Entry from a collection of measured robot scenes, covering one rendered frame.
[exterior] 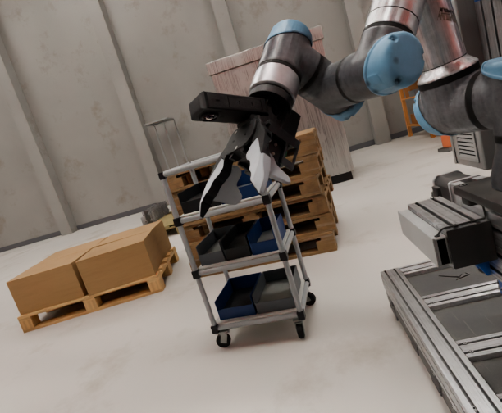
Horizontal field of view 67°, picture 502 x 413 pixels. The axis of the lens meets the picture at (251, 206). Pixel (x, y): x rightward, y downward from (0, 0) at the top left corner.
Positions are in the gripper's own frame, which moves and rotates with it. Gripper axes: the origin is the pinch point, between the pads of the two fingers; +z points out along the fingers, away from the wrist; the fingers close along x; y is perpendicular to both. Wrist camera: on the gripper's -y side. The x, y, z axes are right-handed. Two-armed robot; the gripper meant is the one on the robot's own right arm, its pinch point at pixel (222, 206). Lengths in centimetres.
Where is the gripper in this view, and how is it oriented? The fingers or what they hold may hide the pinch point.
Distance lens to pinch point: 50.5
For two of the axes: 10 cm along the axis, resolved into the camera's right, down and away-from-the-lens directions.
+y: 7.8, 4.5, 4.5
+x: -5.7, 2.0, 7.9
